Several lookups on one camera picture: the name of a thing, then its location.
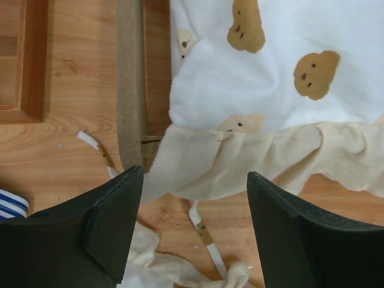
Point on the large bear print cushion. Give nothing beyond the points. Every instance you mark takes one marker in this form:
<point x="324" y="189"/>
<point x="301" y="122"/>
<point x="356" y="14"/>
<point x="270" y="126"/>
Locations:
<point x="285" y="88"/>

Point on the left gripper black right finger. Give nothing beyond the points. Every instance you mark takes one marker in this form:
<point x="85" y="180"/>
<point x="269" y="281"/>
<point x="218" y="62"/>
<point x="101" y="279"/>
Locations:
<point x="303" y="245"/>

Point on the small bear print pillow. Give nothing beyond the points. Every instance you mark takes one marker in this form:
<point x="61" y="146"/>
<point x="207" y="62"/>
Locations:
<point x="148" y="268"/>

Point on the wooden compartment tray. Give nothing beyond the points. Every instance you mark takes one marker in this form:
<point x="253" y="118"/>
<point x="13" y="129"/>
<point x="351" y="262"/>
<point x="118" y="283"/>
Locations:
<point x="23" y="60"/>

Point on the wooden pet bed frame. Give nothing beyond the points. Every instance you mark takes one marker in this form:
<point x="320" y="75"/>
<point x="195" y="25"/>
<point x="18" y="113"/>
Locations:
<point x="143" y="79"/>

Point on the blue striped cloth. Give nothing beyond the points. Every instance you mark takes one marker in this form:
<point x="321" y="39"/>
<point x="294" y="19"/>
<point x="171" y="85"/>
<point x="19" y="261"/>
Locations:
<point x="12" y="205"/>

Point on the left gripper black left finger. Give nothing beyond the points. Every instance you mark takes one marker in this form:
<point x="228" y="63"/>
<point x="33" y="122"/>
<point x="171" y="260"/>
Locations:
<point x="83" y="242"/>

